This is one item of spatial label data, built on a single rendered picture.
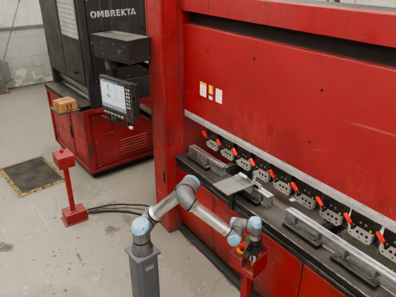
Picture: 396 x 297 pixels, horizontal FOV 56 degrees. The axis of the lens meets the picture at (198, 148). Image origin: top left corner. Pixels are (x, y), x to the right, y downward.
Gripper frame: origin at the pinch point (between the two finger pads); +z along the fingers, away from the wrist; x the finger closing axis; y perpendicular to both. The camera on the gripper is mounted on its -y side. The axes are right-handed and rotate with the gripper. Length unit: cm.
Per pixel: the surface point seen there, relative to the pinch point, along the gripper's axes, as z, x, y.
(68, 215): 61, 217, -29
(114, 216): 76, 195, 11
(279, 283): 30.9, -8.8, 20.7
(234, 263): 2.7, 10.2, -6.3
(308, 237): -14.1, -22.0, 30.1
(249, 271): 3.3, -1.6, -5.1
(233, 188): -23, 41, 30
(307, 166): -61, -12, 38
